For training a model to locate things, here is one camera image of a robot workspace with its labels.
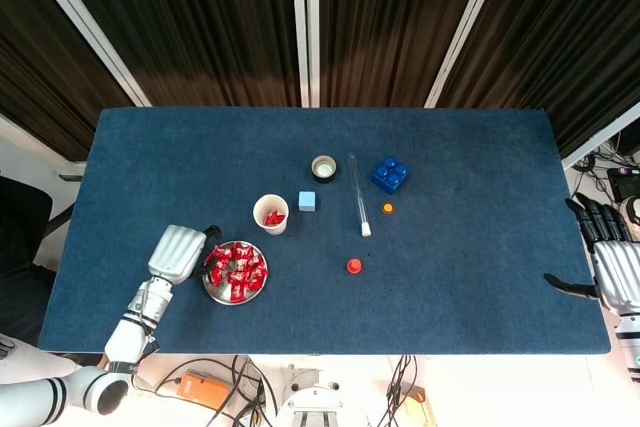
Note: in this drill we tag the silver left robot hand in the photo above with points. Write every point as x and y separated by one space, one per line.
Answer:
175 252

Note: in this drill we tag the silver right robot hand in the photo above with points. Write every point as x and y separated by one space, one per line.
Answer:
617 272

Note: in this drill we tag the red candy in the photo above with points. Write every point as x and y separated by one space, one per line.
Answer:
274 218
240 290
242 250
218 275
258 277
237 276
258 261
242 263
221 253

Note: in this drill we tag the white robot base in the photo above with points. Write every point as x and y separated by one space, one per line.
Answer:
310 402

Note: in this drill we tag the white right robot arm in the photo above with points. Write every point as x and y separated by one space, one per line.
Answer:
627 337

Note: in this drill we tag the white paper cup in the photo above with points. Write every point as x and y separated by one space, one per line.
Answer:
259 211

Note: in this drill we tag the black cup beige inside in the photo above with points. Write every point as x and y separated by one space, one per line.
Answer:
324 178

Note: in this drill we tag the round steel plate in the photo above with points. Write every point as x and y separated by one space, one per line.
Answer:
220 294

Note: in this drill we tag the dark electronic device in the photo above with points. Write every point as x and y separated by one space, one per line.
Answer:
622 182

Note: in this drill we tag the orange box device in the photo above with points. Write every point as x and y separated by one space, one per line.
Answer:
205 389

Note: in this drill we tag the light blue cube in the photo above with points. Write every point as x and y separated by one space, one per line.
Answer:
307 201

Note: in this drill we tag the black chair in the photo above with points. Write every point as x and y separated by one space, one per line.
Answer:
20 247

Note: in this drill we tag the blue felt table cover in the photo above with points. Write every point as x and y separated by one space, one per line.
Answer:
450 297

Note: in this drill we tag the small red cap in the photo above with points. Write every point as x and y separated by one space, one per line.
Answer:
355 266

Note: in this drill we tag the glass tube white stopper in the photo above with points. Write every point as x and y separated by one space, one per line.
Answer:
366 230

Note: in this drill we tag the orange round disc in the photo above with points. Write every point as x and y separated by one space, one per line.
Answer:
387 208

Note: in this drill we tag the dark brown curtain panel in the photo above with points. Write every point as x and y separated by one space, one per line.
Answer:
40 72
575 47
200 22
395 22

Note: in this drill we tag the blue building block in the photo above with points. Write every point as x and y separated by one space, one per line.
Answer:
390 182

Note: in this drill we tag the tan wooden piece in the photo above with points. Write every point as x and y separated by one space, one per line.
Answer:
417 399

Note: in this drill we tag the white frame post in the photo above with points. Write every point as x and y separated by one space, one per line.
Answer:
600 139
467 27
300 27
90 27

